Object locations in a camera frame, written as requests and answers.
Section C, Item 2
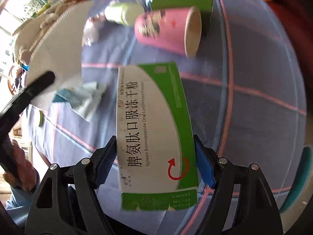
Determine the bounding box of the blue and white wrapper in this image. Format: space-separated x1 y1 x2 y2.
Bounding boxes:
52 82 108 123

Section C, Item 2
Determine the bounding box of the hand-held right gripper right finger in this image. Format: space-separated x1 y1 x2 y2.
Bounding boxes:
193 134 284 235

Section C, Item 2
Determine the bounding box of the green and white medicine box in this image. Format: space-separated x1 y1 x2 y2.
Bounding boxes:
117 62 199 211

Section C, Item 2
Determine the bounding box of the white bottle with green band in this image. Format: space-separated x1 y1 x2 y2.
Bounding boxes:
104 2 146 26

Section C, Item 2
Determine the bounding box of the white rabbit plush toy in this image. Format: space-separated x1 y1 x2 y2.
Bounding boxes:
12 0 71 64

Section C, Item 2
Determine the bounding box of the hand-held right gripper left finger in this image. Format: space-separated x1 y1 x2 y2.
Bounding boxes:
24 135 118 235

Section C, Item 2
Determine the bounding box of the person's left forearm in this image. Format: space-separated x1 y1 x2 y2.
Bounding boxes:
4 186 33 227

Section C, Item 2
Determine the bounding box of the person's left hand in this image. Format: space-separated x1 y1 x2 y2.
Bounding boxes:
4 139 38 193

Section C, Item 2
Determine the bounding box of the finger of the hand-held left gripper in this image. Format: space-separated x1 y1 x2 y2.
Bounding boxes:
22 71 56 101

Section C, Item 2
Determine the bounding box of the plaid tablecloth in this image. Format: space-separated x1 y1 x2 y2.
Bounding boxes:
26 0 307 216

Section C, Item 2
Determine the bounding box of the teal trash bin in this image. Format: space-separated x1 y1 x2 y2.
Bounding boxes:
279 146 313 214

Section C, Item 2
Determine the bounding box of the pink paper cup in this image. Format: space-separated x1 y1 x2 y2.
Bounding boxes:
134 6 202 59

